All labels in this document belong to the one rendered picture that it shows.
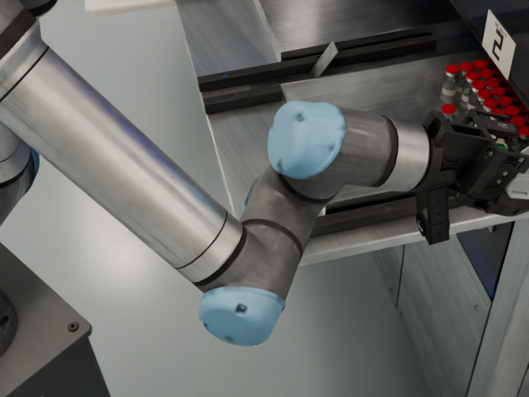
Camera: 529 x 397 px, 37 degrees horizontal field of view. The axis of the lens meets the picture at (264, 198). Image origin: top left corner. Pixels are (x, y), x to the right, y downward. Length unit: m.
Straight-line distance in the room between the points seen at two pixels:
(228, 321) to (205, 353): 1.25
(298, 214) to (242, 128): 0.42
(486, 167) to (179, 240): 0.33
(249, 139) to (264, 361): 0.89
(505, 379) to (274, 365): 0.68
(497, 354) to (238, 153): 0.56
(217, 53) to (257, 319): 0.71
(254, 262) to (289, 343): 1.26
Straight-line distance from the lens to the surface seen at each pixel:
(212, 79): 1.27
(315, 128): 0.75
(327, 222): 1.04
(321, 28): 1.40
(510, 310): 1.29
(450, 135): 0.82
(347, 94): 1.26
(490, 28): 1.16
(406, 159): 0.80
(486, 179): 0.86
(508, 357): 1.40
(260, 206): 0.81
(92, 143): 0.69
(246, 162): 1.15
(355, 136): 0.77
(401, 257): 1.80
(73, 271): 2.23
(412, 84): 1.28
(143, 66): 2.84
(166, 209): 0.71
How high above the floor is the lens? 1.68
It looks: 47 degrees down
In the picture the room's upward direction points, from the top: 4 degrees counter-clockwise
